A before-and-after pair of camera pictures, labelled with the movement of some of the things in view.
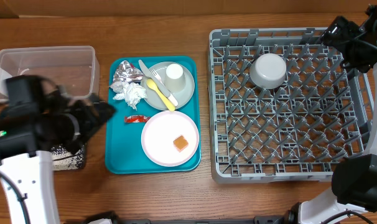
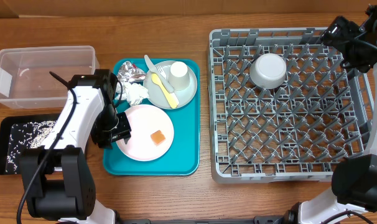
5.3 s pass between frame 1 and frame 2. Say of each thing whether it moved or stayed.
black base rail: stayed
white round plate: moved
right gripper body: stayed
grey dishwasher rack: stayed
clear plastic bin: stayed
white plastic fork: moved
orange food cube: moved
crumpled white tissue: stayed
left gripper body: moved
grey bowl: stayed
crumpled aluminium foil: stayed
